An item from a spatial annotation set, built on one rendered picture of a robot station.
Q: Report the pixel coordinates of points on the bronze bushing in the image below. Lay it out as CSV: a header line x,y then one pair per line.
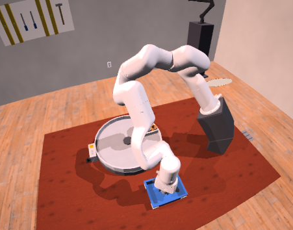
x,y
153,127

